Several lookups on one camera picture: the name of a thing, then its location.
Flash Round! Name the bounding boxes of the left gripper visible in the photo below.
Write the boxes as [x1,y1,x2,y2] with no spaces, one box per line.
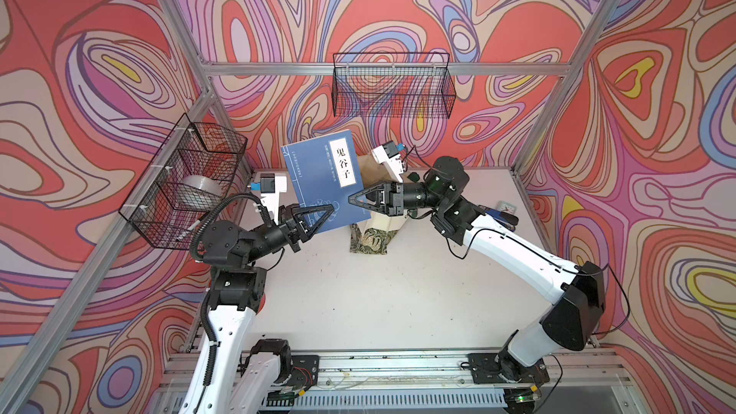
[240,210,332,272]

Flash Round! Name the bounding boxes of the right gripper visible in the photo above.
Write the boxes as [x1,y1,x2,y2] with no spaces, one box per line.
[348,179,447,219]

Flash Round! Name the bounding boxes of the cream canvas tote bag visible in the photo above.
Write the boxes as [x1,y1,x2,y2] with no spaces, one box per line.
[349,154,408,255]

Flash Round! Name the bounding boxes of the dark blue book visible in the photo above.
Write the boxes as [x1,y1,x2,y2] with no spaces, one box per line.
[281,130,370,233]

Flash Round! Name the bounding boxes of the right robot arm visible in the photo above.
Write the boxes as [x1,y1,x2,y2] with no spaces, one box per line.
[348,156,606,381]

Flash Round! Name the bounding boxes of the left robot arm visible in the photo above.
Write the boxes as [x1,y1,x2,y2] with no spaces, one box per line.
[180,193,335,413]

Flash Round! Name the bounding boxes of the silver tape roll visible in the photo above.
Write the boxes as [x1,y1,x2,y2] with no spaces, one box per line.
[174,174,222,212]

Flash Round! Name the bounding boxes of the white marker pen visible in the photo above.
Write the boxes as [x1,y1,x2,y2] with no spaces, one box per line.
[174,218,201,242]

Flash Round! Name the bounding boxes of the small card packet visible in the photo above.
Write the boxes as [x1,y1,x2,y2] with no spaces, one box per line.
[498,201,517,215]

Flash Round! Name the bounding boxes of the blue stapler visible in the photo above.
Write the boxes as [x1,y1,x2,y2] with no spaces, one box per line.
[481,206,519,232]

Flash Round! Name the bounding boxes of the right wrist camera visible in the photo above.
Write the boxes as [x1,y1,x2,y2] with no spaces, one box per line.
[371,141,406,183]

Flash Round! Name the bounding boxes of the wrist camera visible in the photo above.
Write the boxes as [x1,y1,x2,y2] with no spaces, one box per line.
[371,141,406,183]
[249,172,288,223]

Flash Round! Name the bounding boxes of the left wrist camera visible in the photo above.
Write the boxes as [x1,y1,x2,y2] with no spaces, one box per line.
[249,172,288,223]

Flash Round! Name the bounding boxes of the black wire basket back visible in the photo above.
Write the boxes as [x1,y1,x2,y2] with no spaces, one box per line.
[332,50,457,119]

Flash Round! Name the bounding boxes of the black wire basket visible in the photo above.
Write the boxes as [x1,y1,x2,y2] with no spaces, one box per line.
[119,114,247,250]
[332,50,457,119]

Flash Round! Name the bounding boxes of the black wire basket left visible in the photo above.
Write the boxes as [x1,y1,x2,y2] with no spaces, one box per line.
[119,114,247,250]

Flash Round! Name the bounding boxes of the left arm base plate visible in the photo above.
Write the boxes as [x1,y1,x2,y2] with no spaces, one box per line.
[266,353,319,391]

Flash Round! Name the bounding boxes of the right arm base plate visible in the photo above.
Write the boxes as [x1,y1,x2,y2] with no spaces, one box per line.
[460,353,550,386]

